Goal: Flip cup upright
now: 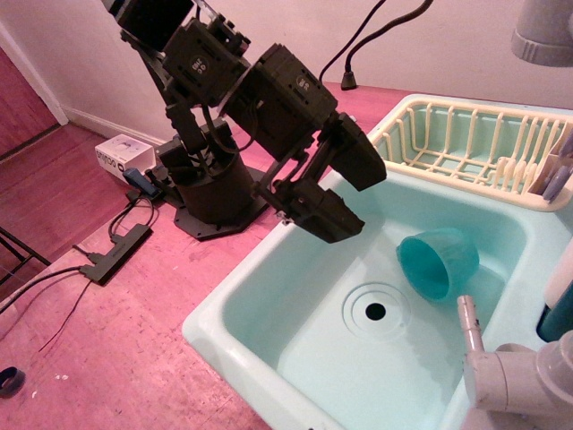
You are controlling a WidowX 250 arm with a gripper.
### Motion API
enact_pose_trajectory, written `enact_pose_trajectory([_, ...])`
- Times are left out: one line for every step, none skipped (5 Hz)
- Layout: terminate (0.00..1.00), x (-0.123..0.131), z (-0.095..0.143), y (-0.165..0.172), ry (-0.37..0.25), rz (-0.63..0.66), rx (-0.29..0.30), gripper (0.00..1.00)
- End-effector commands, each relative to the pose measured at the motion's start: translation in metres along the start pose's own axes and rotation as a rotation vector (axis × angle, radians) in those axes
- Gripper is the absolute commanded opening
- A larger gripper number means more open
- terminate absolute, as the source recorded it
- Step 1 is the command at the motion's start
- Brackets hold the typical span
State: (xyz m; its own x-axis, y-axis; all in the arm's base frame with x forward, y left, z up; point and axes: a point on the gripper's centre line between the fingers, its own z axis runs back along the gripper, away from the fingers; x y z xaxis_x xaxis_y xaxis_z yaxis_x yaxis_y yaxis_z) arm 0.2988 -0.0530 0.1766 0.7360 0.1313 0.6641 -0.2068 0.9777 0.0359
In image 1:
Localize black tape roll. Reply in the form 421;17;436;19
0;366;26;399

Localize white teal soap bottle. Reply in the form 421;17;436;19
536;241;572;342

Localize grey pipe fitting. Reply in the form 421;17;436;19
510;0;572;67

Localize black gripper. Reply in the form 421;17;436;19
222;44;387;244

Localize black cable on table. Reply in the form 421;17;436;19
0;264;98;354

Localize cream dish drying rack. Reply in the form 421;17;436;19
368;94;572;211

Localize white toy faucet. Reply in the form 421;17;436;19
457;295;572;417

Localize blue black adapter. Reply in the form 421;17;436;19
123;168;161;199

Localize teal plastic cup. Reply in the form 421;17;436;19
396;228;480;302

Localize black power plug cable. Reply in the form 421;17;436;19
319;0;434;91

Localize mint green toy sink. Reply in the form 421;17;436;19
183;173;572;429

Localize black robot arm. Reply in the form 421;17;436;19
105;1;386;243

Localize purple utensils in rack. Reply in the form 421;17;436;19
542;133;572;202

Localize white cardboard box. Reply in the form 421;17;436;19
95;134;156;179

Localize black usb hub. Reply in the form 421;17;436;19
79;224;152;286

